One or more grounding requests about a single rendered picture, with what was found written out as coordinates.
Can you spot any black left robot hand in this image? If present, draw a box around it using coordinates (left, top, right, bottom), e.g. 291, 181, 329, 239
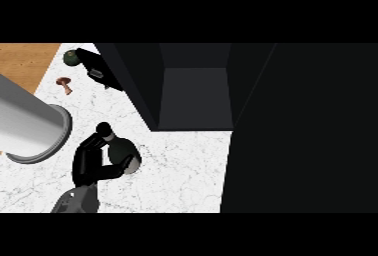
71, 131, 137, 188

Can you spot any dark grey open cabinet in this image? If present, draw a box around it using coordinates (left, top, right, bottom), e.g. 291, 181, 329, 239
93, 43, 277, 132

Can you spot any dark grey cabinet door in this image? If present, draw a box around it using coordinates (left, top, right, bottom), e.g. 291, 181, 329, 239
218, 43, 378, 214

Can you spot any grey cylindrical container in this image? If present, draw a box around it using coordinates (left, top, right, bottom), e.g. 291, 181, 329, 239
0, 74, 74, 165

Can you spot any brown mushroom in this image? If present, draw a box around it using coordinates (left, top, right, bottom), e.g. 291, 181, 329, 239
54, 76, 75, 96

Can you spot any green avocado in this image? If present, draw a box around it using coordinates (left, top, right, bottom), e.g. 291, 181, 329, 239
62, 49, 82, 67

